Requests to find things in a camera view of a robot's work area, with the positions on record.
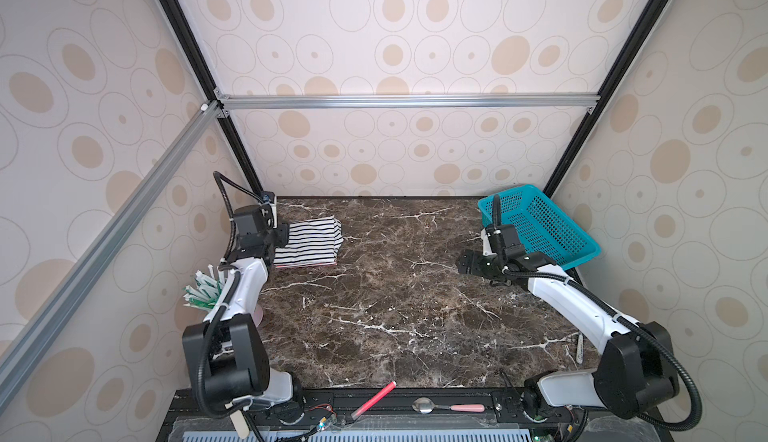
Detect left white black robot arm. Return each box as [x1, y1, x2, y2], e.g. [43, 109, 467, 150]
[182, 171, 302, 419]

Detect black white striped tank top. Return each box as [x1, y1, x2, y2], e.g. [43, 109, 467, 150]
[273, 217, 344, 265]

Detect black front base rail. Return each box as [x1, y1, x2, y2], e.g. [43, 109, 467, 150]
[157, 385, 673, 442]

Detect green white straws bundle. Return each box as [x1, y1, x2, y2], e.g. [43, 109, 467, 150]
[183, 264, 227, 313]

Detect clear plastic fork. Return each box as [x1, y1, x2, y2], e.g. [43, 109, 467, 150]
[575, 333, 585, 366]

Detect teal plastic basket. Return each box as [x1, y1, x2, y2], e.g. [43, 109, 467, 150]
[478, 185, 601, 270]

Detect black corner post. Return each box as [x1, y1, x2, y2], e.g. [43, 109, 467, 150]
[157, 0, 263, 196]
[543, 0, 672, 197]

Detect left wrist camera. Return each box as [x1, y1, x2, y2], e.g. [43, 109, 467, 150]
[260, 191, 277, 228]

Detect diagonal aluminium left rail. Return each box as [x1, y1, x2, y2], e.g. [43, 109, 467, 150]
[1, 100, 222, 411]

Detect horizontal aluminium back rail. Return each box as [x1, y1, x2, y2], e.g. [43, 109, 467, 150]
[220, 92, 600, 110]

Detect red white striped tank top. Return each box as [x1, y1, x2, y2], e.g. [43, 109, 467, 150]
[274, 260, 337, 269]

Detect right black corner post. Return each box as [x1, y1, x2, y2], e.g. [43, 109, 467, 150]
[543, 0, 672, 197]

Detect pink handled metal spoon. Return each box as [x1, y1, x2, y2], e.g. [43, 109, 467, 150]
[412, 397, 485, 415]

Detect pink cup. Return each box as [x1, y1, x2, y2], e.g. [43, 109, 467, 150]
[252, 304, 264, 327]

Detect pink marker pen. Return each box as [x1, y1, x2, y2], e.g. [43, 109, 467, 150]
[351, 381, 397, 421]

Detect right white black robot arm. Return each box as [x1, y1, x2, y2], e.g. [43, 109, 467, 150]
[456, 185, 703, 432]

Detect wooden spatula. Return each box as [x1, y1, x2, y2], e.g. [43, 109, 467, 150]
[230, 411, 251, 440]

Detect left black corner post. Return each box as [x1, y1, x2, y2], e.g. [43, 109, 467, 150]
[157, 0, 263, 196]

